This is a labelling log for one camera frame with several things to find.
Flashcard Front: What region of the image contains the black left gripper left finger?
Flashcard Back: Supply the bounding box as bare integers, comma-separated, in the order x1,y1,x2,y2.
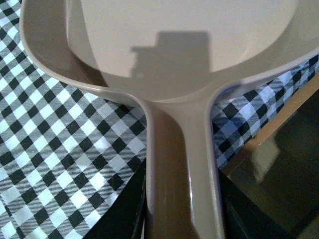
87,160,146,239

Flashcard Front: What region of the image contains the black white checkered tablecloth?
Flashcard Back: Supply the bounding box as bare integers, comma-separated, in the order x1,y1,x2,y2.
0,0,318,239

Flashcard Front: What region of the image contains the beige plastic dustpan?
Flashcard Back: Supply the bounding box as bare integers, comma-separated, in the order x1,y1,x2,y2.
20,0,319,239

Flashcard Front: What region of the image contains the wooden table edge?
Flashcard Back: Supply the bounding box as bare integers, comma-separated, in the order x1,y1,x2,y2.
221,75,319,175

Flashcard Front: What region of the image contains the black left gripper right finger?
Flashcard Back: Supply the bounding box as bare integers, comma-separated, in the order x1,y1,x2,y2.
218,170,293,239

